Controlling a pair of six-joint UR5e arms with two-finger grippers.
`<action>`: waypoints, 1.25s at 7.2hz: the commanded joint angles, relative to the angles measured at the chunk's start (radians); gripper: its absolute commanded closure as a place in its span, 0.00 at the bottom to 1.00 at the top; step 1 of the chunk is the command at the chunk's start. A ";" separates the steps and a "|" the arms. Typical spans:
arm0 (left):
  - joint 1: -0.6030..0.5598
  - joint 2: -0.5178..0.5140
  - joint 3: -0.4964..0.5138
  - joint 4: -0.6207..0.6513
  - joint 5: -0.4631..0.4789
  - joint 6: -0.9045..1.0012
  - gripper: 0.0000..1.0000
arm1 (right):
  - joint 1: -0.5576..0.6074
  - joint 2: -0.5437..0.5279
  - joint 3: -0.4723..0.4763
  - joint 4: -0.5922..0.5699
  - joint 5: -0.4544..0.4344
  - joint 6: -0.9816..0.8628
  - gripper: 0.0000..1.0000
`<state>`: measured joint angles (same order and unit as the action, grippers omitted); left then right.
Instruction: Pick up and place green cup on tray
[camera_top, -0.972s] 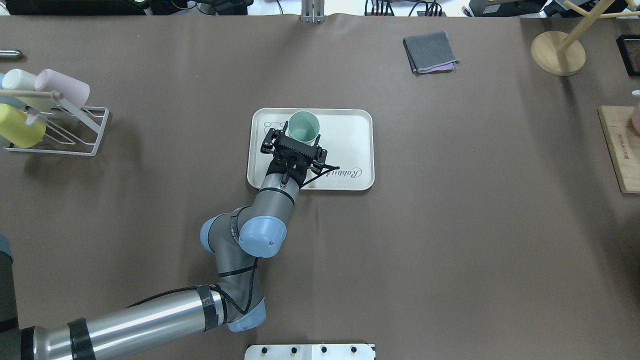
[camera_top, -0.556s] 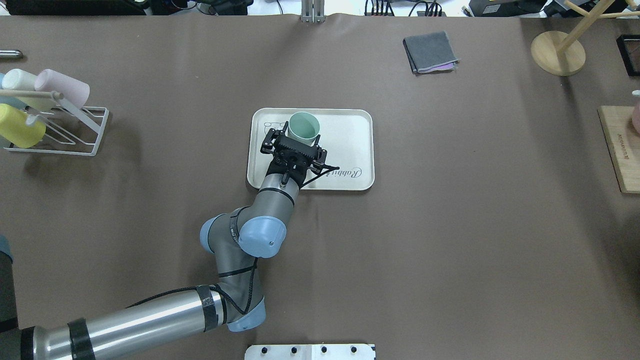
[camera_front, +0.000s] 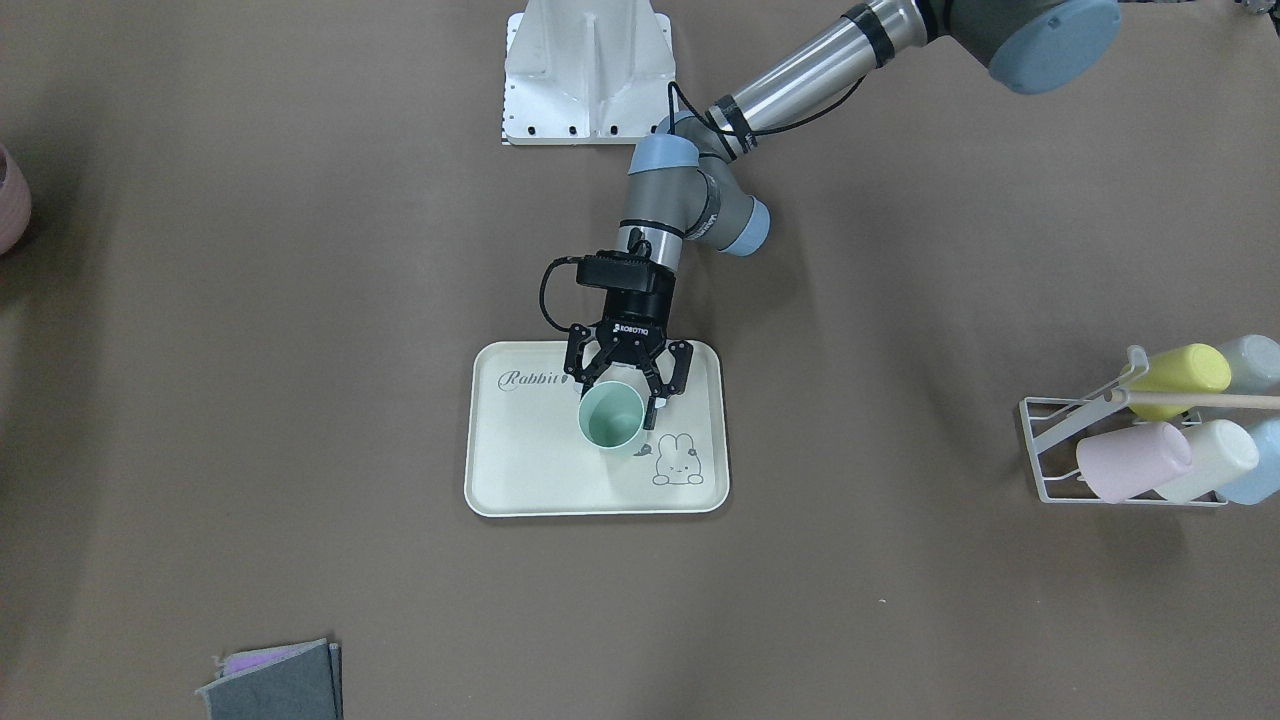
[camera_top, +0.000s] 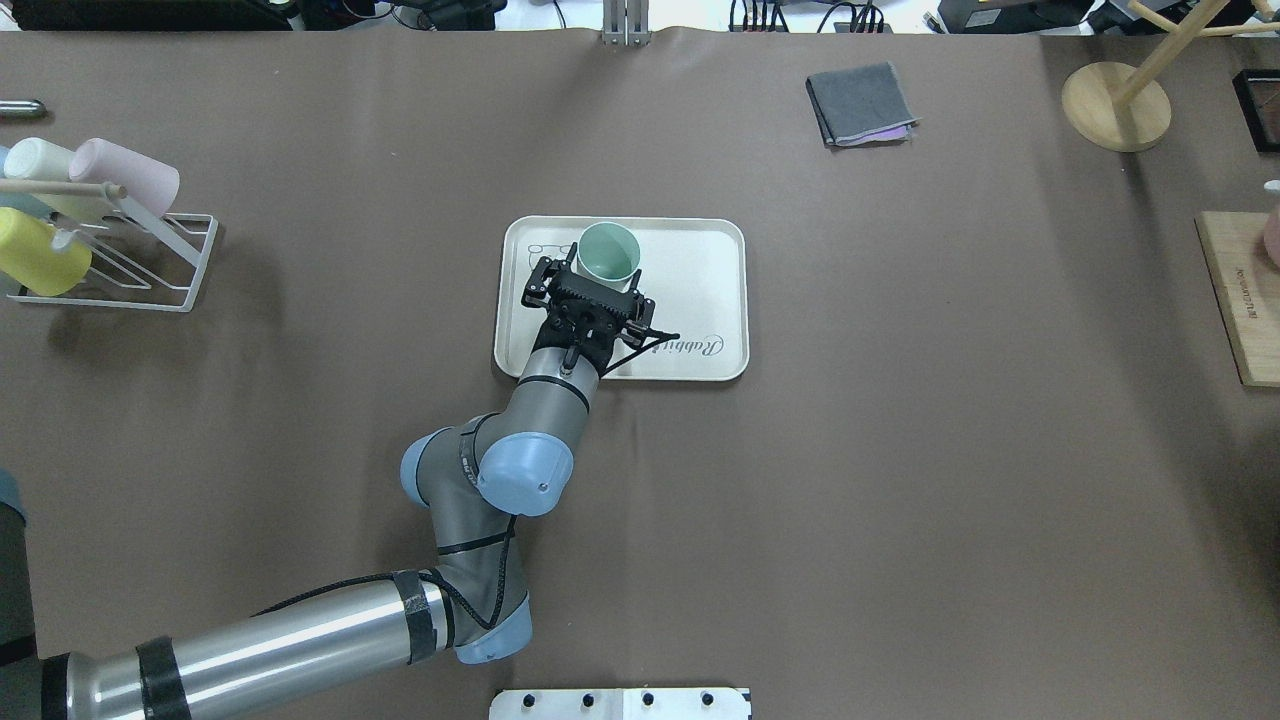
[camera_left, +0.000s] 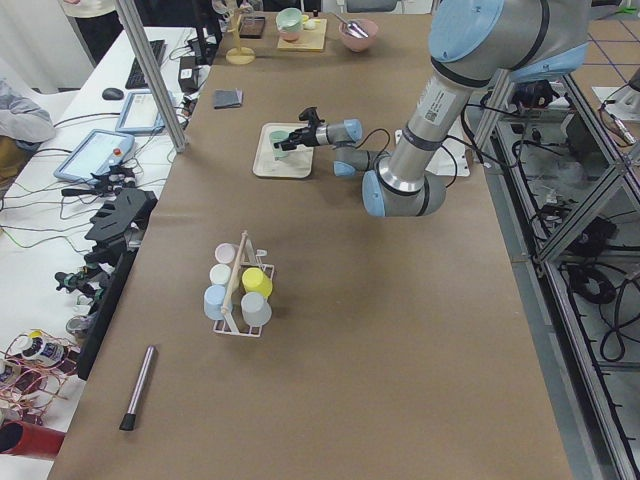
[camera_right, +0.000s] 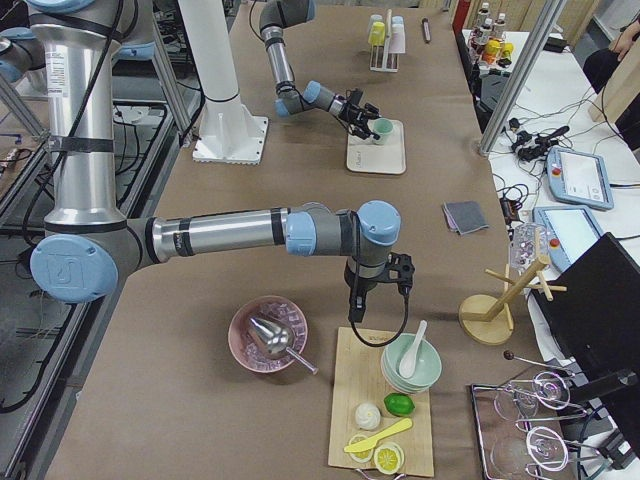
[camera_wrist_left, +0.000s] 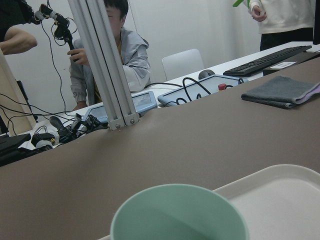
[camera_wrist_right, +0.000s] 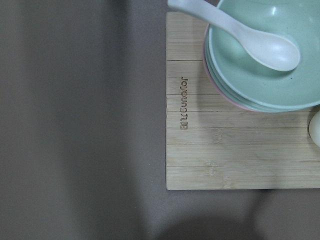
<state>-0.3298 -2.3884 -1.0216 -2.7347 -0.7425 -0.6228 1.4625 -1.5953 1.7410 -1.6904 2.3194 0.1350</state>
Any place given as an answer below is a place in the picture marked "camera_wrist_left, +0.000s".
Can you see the grey folded cloth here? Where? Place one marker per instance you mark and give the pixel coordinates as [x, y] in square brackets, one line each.
[282, 92]

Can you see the white chair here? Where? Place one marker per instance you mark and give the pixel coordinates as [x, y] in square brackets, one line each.
[182, 63]

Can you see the standing person white sweater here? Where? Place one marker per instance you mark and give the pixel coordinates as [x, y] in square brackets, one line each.
[283, 21]

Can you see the green cup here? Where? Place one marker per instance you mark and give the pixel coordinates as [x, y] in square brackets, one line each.
[178, 212]

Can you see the blue teach pendant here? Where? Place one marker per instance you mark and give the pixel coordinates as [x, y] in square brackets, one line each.
[143, 102]
[192, 90]

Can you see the black keyboard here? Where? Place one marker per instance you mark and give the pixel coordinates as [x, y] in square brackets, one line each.
[250, 68]

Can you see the black computer mouse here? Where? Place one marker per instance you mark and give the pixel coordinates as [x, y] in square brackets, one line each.
[205, 73]

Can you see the aluminium frame post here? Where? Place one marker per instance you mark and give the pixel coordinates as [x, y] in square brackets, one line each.
[99, 43]

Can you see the cream rabbit tray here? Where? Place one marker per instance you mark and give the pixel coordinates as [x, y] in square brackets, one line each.
[280, 202]

